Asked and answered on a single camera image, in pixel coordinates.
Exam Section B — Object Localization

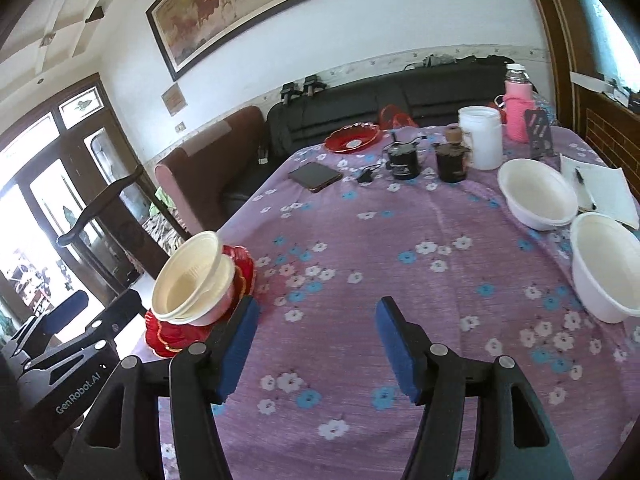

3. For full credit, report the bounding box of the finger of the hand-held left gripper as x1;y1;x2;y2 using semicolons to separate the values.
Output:
24;289;147;372
5;291;90;357

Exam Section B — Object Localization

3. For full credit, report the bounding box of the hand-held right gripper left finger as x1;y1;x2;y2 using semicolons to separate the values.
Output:
57;295;262;480

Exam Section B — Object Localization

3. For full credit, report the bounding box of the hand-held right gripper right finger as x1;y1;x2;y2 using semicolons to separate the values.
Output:
375;296;576;480

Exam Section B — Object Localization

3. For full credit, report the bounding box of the red ribbed glass plate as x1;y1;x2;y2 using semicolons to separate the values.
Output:
144;250;257;359

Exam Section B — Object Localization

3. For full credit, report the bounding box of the white plastic bowl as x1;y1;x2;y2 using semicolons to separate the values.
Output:
165;254;237;325
570;212;640;324
497;158;579;231

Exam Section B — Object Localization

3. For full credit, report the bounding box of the cream colander bowl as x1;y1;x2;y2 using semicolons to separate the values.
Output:
151;231;224;322

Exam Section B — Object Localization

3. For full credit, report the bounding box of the red plate with sticker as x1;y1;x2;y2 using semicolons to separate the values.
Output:
146;244;257;351

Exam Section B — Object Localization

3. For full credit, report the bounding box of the patterned cloth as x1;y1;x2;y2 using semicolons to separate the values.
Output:
144;187;187;257

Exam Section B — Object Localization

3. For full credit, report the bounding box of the purple floral tablecloth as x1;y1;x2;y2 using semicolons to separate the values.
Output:
150;125;640;480

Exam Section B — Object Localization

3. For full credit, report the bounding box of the brown armchair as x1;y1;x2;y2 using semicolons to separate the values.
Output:
154;106;281;241

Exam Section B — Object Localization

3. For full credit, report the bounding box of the black motor device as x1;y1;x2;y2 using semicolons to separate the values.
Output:
382;136;422;181

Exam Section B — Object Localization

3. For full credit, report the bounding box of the black smartphone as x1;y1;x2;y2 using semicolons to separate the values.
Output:
288;161;344;194

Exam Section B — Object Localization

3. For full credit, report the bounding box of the black grinder with wooden knob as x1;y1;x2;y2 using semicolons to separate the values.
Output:
432;124;473;184

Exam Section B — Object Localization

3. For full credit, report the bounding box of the wooden glass door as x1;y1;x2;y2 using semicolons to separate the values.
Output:
0;72;156;331

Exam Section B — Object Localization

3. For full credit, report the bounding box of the small red plate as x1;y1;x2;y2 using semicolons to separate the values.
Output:
323;123;382;153

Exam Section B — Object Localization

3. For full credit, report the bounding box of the white plastic bucket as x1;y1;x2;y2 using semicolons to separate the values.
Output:
458;106;504;171

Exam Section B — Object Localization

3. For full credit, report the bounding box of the red mesh bag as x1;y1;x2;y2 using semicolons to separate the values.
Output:
379;105;418;130

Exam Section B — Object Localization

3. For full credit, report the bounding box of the black pen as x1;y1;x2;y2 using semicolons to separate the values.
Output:
574;167;598;211

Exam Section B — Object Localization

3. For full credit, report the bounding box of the black sofa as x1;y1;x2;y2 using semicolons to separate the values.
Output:
266;57;521;171

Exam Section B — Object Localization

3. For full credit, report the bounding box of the white notebook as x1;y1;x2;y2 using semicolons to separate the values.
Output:
559;155;640;231

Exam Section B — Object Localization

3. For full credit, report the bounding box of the pink bottle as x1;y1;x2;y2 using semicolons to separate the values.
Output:
502;63;537;142

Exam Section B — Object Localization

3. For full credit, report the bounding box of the wooden cabinet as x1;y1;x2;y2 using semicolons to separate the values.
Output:
517;0;640;171

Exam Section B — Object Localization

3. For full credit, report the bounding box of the window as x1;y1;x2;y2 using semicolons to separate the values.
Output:
567;0;640;96

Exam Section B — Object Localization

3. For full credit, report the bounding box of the wall plaque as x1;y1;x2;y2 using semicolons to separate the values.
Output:
161;83;189;113

